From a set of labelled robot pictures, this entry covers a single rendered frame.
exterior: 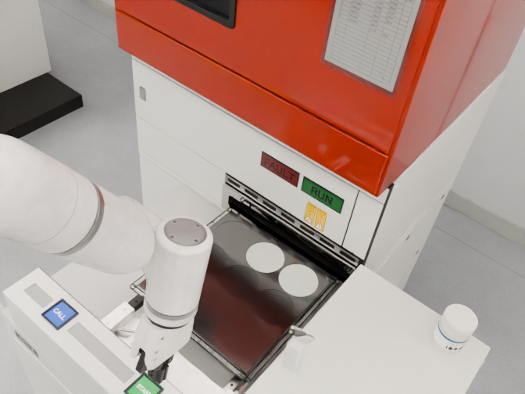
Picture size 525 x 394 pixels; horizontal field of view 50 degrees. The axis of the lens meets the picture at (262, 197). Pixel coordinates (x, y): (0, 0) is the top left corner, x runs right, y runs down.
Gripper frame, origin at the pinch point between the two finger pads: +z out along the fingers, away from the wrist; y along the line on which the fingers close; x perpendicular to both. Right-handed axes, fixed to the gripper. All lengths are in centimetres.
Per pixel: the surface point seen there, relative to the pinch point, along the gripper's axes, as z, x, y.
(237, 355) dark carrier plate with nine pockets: 16.6, 1.9, -25.5
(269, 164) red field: -10, -20, -57
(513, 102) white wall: -2, 7, -211
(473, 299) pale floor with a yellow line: 76, 36, -177
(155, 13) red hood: -37, -55, -46
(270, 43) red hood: -44, -21, -45
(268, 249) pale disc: 11, -12, -53
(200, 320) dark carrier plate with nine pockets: 16.5, -10.3, -26.4
